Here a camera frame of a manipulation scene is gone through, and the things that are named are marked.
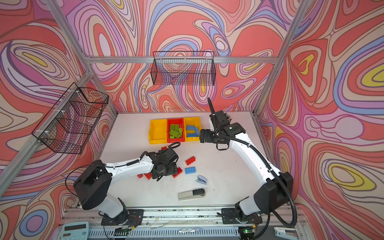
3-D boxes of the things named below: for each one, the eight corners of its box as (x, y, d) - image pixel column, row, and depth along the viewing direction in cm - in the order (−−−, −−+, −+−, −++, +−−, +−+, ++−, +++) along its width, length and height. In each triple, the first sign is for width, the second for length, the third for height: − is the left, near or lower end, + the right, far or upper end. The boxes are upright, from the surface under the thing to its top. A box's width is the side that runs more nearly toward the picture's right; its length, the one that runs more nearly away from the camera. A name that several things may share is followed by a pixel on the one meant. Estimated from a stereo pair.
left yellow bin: (148, 145, 103) (145, 139, 97) (152, 125, 115) (150, 119, 109) (167, 145, 103) (165, 139, 97) (170, 125, 115) (168, 119, 109)
